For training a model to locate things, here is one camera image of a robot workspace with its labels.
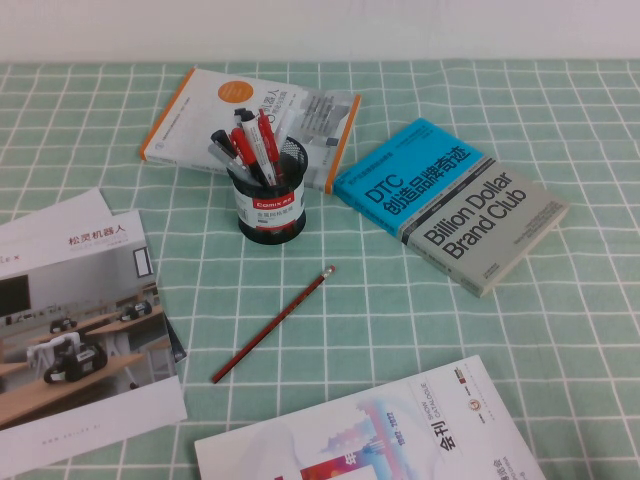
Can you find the translucent grey pen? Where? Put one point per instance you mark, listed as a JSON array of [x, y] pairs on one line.
[[220, 151]]

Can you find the black mesh pen holder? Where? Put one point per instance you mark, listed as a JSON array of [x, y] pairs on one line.
[[270, 212]]

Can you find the clear plastic pen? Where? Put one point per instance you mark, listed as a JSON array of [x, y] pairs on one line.
[[289, 125]]

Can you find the red ballpoint pen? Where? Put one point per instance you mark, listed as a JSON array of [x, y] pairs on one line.
[[266, 132]]

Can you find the red pencil with eraser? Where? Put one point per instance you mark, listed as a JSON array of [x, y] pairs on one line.
[[272, 324]]

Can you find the red marker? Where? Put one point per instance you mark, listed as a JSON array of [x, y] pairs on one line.
[[241, 145]]

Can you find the white marker with black cap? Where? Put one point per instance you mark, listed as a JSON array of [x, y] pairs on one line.
[[250, 131]]

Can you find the blue and grey book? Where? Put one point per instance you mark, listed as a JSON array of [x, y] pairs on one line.
[[450, 215]]

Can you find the white book with orange edges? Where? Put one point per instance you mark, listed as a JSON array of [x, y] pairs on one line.
[[200, 115]]

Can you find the dark booklet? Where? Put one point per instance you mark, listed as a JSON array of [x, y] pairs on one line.
[[176, 345]]

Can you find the white show catalogue magazine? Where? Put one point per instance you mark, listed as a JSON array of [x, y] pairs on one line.
[[380, 430]]

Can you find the robot classroom photo brochure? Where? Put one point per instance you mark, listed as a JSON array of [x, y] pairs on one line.
[[90, 325]]

